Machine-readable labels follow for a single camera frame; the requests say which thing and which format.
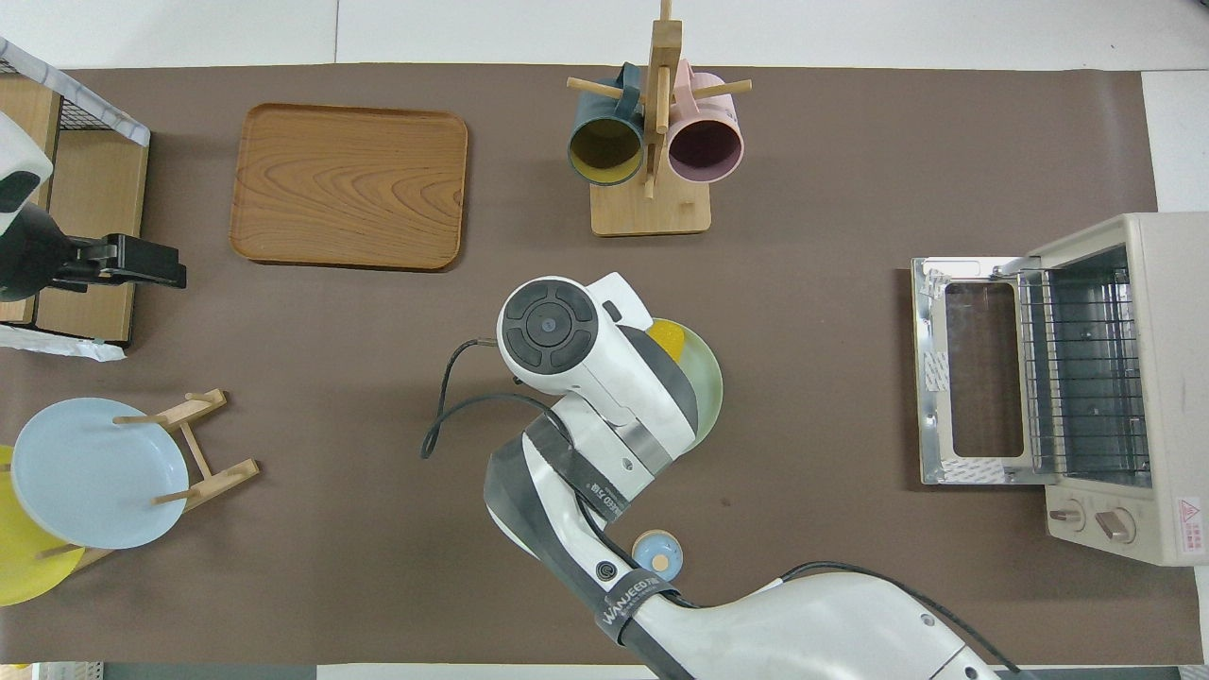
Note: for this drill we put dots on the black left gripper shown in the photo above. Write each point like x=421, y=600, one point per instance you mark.
x=94, y=264

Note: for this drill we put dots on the yellow corn cob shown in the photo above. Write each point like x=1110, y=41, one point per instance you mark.
x=671, y=340

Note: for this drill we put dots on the pale green plate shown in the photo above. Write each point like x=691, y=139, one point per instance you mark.
x=708, y=387

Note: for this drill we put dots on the glass oven door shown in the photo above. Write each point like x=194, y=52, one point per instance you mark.
x=982, y=368

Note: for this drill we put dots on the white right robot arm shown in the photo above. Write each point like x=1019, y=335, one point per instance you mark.
x=586, y=378

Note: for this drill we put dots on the cream oven knob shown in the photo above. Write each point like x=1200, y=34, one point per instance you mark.
x=1067, y=517
x=1116, y=525

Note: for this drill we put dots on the cream toaster oven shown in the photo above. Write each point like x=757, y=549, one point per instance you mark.
x=1171, y=378

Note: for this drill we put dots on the wooden step shelf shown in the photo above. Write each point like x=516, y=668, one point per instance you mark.
x=94, y=189

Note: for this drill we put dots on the wooden serving tray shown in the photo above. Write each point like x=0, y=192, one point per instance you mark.
x=349, y=189

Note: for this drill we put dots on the light blue plate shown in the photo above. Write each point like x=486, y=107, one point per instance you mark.
x=94, y=472

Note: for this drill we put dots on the wooden plate rack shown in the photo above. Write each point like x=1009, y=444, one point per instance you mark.
x=227, y=475

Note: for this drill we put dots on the yellow plate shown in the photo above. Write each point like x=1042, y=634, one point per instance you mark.
x=24, y=567

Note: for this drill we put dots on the dark teal mug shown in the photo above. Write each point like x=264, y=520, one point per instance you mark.
x=604, y=151

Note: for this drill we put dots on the wooden mug tree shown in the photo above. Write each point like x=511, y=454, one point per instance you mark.
x=652, y=212

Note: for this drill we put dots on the pink mug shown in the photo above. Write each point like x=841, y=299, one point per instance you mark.
x=704, y=151

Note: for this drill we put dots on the small blue lidded jar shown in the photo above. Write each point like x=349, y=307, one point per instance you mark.
x=659, y=552

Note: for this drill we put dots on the brown table mat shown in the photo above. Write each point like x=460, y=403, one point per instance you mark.
x=803, y=378

